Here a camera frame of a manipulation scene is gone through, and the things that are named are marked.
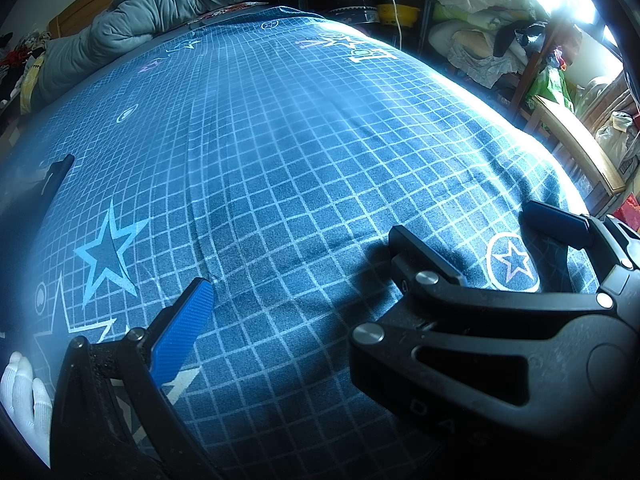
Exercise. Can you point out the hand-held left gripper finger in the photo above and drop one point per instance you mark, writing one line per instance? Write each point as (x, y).
(182, 330)

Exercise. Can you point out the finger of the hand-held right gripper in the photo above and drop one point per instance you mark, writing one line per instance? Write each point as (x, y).
(555, 222)
(425, 255)

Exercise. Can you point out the pile of mixed clothes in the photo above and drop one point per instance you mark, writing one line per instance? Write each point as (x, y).
(20, 55)

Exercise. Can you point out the person's left hand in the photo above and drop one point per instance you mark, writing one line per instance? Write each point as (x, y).
(25, 400)

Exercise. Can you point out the red item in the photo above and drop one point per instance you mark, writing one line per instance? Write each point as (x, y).
(630, 215)

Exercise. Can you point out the wooden chair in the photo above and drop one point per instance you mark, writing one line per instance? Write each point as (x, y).
(575, 135)

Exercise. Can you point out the clear plastic bag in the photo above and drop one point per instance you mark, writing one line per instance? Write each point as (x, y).
(617, 135)

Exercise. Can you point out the green plastic bag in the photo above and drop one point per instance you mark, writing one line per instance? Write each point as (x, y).
(550, 85)

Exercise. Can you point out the blue grid-printed bed sheet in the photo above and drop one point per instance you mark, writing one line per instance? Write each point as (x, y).
(280, 160)

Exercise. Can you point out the black cloth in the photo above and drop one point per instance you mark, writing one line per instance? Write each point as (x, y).
(505, 37)

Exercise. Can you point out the dark cloth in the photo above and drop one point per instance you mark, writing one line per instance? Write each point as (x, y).
(57, 175)

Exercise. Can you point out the yellow basin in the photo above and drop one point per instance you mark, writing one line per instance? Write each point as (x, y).
(397, 12)

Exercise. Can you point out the blue patterned basin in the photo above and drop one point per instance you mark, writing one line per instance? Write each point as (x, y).
(350, 12)

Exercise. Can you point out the yellow cloth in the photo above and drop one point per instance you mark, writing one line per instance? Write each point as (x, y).
(31, 85)

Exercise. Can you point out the grey quilt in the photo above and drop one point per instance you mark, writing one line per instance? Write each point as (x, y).
(150, 15)

